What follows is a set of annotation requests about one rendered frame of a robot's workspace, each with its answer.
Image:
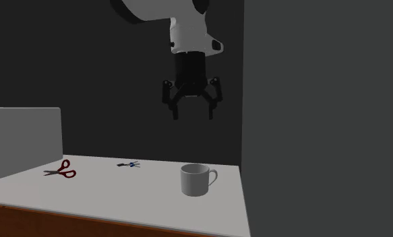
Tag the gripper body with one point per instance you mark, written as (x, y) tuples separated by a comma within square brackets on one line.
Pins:
[(189, 70)]

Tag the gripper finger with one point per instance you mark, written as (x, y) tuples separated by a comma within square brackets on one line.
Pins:
[(173, 101), (213, 98)]

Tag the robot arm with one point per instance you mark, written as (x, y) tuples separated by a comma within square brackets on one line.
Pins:
[(186, 23)]

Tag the bunch of keys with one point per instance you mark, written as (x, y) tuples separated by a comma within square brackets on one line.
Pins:
[(129, 164)]

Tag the white mug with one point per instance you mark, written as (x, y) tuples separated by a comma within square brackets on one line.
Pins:
[(195, 181)]

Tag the brown wooden cabinet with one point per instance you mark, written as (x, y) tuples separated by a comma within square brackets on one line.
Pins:
[(18, 223)]

